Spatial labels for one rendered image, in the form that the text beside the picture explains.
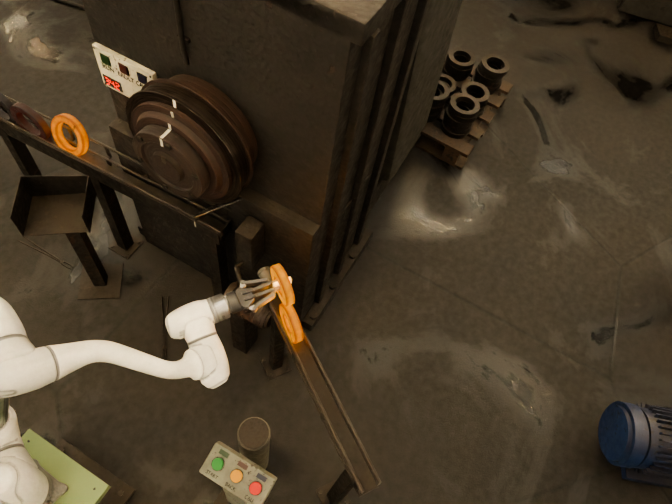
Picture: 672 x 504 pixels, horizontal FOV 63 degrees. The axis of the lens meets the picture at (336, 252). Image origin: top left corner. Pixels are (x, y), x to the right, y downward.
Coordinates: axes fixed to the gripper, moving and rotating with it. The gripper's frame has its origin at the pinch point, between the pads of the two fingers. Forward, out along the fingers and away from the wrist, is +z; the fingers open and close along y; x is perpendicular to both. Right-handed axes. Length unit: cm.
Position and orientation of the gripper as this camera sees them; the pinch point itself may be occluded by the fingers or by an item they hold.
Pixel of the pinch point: (282, 283)
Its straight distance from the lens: 194.2
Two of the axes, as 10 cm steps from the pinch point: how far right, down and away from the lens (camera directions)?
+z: 9.0, -3.4, 2.8
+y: 4.4, 7.9, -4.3
